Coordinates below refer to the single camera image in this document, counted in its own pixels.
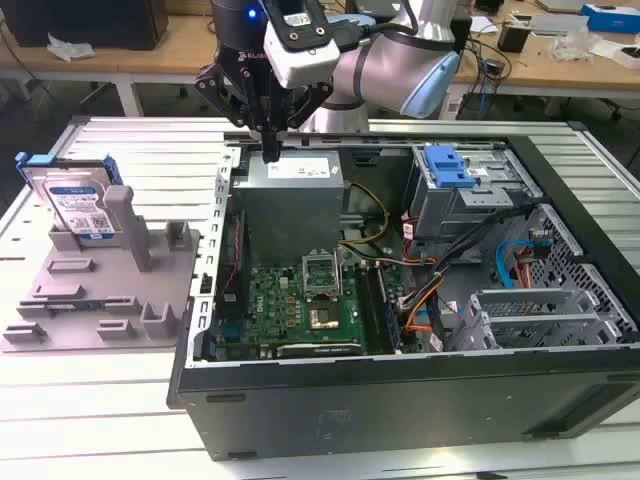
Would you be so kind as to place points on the black desktop computer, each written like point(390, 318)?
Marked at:
point(85, 25)

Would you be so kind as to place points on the black PC case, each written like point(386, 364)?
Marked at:
point(400, 415)

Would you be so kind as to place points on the wooden desk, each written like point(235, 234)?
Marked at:
point(540, 65)
point(150, 60)

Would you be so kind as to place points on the green motherboard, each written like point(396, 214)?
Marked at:
point(270, 310)

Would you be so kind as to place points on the hard disk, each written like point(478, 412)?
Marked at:
point(75, 205)

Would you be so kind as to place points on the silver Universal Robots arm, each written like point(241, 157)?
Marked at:
point(380, 65)

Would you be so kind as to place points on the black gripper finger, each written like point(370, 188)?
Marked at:
point(220, 90)
point(307, 107)

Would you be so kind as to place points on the grey parts rack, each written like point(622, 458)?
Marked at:
point(115, 280)

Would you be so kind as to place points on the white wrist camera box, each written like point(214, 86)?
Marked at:
point(305, 65)

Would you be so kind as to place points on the grey flat device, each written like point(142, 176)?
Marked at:
point(555, 24)

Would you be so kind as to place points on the blue cardboard box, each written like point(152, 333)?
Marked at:
point(610, 17)

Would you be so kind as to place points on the silver disk bay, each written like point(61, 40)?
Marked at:
point(525, 300)

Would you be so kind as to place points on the CPU socket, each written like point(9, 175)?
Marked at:
point(322, 320)

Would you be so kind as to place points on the black camera bracket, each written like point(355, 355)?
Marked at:
point(300, 37)

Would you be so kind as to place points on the white crumpled plastic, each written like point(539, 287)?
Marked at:
point(70, 49)

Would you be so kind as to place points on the green RAM stick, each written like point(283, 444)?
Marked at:
point(389, 310)
point(75, 304)

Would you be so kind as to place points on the black RAM slot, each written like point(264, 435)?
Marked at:
point(367, 310)

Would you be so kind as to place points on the black graphics card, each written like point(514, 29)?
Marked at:
point(320, 349)

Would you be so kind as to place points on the grey power supply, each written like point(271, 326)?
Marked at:
point(285, 210)

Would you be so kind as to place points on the small black box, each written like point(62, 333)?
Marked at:
point(511, 37)

